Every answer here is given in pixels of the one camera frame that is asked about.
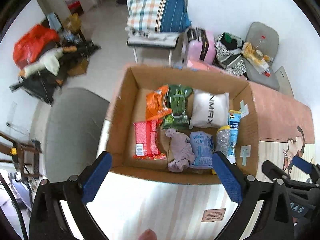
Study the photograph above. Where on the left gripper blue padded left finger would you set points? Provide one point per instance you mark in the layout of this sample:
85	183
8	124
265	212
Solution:
93	176

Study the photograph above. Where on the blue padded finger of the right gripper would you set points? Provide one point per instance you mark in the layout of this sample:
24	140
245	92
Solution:
309	168
274	173

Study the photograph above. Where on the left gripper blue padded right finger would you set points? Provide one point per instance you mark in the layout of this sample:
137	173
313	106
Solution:
230	177

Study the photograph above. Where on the silver yellow scouring sponge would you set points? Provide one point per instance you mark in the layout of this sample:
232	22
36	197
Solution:
222	140

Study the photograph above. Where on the light blue tissue pack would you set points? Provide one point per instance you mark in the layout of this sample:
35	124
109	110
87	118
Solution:
202	145

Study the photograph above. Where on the lilac towel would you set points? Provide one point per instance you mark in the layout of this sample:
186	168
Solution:
181	149

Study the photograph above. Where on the blue narrow packet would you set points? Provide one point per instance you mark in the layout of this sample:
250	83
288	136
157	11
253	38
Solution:
233	122

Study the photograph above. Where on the red snack packet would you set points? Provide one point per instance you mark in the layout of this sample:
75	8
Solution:
146	141

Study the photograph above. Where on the white pillow pack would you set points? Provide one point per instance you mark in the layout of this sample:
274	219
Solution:
209	110

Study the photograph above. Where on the green wet wipes pack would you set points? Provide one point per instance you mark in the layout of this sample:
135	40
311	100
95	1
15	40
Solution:
177	101

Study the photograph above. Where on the orange snack bag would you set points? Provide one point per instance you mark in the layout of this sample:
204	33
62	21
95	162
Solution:
156	104

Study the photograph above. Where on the cat shaped mat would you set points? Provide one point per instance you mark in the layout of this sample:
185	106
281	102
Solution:
295	147

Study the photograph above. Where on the small brown label card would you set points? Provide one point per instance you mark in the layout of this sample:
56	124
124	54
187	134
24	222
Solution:
213	215

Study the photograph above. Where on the pink table mat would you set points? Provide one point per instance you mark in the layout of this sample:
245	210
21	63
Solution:
271	116

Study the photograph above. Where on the wooden chair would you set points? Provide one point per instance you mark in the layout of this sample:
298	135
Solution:
15	155

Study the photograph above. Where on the grey chair at table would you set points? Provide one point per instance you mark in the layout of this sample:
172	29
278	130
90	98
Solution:
73	131

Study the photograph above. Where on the yellow bag on chair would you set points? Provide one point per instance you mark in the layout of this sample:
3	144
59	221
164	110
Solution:
257	59

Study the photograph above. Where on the open cardboard box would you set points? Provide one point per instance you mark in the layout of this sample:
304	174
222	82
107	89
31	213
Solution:
130	106

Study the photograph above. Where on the black cart with clutter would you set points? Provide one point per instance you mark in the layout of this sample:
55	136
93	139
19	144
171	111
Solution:
43	84

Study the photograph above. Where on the brown cardboard box on floor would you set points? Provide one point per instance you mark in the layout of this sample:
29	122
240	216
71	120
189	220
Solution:
80	68

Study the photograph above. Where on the black white patterned bag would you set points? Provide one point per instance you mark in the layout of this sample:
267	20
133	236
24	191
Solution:
228	53

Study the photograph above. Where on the plastic bottle red cap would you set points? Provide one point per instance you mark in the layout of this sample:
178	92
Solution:
262	41

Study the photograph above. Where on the white goose plush toy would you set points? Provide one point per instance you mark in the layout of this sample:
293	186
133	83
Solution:
49	61

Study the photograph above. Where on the pink suitcase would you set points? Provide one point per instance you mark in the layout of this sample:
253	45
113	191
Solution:
200	45

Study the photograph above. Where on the white chair under quilt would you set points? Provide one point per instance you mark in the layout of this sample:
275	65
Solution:
166	41

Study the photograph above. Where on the red plastic bag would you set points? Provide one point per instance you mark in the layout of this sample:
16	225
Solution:
29	46

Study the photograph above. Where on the plaid folded quilt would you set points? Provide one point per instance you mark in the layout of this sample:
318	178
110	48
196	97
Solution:
157	16

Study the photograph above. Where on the grey chair by wall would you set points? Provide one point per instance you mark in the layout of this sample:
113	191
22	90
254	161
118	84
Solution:
270	48

